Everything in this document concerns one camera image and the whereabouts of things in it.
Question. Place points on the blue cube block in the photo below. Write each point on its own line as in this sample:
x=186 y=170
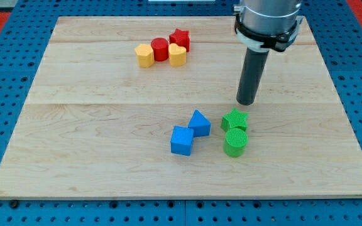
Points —
x=181 y=140

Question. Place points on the blue triangle block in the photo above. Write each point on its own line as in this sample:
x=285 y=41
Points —
x=199 y=124

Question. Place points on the green star block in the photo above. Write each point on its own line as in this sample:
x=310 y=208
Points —
x=235 y=119

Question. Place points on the yellow heart block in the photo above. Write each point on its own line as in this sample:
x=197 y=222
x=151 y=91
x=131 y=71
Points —
x=177 y=55

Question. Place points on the green cylinder block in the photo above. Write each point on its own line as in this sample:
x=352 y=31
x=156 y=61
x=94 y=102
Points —
x=235 y=142

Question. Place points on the yellow pentagon block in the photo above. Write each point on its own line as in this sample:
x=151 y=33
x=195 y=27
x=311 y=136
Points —
x=145 y=55

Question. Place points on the red cylinder block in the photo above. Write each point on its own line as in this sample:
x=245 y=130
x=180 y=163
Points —
x=160 y=49

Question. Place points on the red star block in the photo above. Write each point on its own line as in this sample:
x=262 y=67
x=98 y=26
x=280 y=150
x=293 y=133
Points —
x=181 y=38

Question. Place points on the wooden board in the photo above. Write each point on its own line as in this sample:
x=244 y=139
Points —
x=96 y=126

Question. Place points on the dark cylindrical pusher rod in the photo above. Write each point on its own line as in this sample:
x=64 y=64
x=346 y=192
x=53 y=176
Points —
x=253 y=66

